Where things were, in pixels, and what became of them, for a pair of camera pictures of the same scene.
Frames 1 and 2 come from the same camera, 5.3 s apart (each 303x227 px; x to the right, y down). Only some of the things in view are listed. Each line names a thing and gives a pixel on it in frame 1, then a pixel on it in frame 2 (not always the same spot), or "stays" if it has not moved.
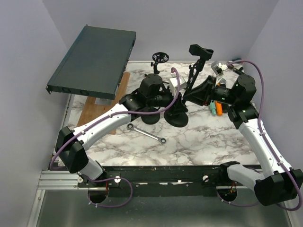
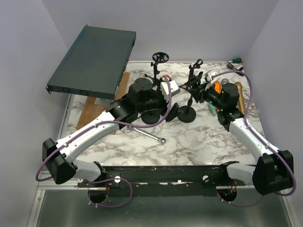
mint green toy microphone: x=212 y=106 stays
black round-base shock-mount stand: x=150 y=119 stays
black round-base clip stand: x=178 y=116 to x=188 y=114
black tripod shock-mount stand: x=158 y=57 stays
